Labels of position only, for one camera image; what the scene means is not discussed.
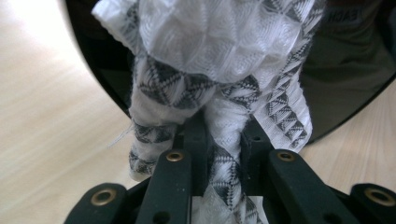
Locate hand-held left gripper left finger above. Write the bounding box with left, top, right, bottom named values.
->
left=173, top=110, right=213, bottom=198

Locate black flower-painted lacquer tray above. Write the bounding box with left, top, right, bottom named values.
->
left=64, top=0, right=396, bottom=145

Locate white black checkered cloth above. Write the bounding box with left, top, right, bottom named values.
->
left=91, top=0, right=327, bottom=224

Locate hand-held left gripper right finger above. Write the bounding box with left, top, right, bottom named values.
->
left=240, top=114, right=276, bottom=198

